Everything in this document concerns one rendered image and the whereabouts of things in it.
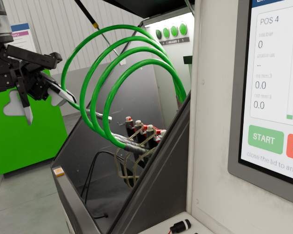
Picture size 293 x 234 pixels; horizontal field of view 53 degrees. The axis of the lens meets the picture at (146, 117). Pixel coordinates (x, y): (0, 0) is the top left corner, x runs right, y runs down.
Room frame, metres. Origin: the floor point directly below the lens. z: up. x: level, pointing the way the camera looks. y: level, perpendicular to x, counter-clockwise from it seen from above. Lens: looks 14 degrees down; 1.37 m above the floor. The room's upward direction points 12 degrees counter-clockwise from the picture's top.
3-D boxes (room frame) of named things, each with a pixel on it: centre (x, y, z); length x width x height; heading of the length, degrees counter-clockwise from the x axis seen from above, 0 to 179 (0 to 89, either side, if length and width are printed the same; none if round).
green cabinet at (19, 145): (4.16, 1.72, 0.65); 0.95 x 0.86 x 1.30; 114
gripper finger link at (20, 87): (0.70, 0.27, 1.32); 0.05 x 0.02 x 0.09; 23
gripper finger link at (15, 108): (0.69, 0.29, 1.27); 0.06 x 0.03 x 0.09; 113
